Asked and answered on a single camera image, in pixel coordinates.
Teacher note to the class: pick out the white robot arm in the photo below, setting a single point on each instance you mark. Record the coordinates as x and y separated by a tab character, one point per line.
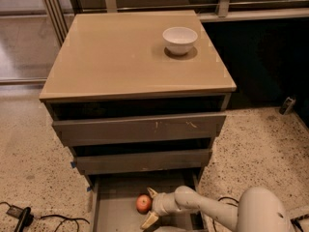
258	210

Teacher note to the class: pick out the black power adapter with cable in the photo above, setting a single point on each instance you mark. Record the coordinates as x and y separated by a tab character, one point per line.
25	218

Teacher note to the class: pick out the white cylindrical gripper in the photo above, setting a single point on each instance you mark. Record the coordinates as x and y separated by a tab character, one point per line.
161	203

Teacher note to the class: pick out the grey open bottom drawer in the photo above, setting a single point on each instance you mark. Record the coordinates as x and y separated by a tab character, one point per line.
115	195

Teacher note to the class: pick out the grey drawer cabinet beige top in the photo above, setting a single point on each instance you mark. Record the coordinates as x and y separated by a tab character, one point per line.
117	65

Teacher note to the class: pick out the red apple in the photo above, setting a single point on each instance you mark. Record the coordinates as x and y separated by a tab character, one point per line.
143	203

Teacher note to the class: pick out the small grey device on floor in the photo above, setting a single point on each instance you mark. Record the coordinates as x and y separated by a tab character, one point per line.
287	105

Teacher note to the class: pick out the grey top drawer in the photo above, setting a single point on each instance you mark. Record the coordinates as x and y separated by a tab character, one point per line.
139	129

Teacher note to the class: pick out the white ceramic bowl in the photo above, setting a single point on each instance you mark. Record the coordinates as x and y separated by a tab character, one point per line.
179	40

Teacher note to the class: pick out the white power strip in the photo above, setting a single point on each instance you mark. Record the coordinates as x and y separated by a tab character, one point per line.
300	218

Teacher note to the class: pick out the blue tape piece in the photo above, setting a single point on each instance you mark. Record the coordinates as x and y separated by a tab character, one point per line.
73	164

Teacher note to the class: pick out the grey middle drawer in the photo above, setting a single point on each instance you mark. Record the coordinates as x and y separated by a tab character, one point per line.
143	162

